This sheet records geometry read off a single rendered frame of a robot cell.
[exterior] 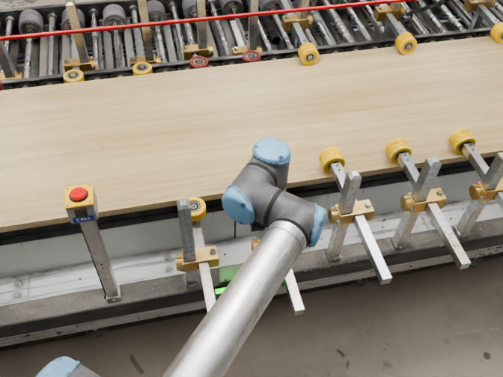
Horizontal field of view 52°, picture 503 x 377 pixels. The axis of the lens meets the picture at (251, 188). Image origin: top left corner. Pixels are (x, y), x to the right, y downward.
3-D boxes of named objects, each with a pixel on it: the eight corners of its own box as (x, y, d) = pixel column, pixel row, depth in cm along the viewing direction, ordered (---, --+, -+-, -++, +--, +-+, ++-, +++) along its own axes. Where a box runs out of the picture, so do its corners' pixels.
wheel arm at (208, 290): (222, 334, 153) (221, 328, 149) (210, 336, 152) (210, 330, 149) (199, 218, 180) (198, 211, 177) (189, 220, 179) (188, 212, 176)
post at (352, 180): (337, 265, 186) (362, 176, 150) (327, 267, 186) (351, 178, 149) (333, 257, 189) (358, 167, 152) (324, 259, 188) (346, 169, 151)
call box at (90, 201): (99, 221, 136) (93, 203, 130) (71, 226, 135) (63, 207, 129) (98, 201, 141) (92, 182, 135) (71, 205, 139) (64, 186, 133)
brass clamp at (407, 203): (443, 209, 171) (447, 200, 167) (405, 216, 169) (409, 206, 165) (435, 195, 175) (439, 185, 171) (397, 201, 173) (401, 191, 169)
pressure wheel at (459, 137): (474, 135, 184) (453, 146, 186) (477, 146, 190) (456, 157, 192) (465, 123, 188) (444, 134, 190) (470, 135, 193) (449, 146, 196)
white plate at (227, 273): (293, 270, 180) (296, 253, 172) (219, 283, 176) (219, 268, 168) (293, 268, 180) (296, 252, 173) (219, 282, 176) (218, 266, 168)
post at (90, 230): (121, 300, 170) (93, 217, 136) (105, 302, 170) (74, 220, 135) (120, 288, 173) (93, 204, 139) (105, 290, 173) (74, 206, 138)
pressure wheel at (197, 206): (211, 222, 180) (210, 201, 171) (198, 238, 176) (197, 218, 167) (191, 213, 183) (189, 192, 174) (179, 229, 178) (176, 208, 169)
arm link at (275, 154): (243, 152, 121) (263, 127, 127) (242, 188, 130) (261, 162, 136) (279, 167, 118) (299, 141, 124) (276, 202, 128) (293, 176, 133)
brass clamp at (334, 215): (372, 221, 167) (375, 212, 163) (331, 228, 165) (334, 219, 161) (365, 206, 171) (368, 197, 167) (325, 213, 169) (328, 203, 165)
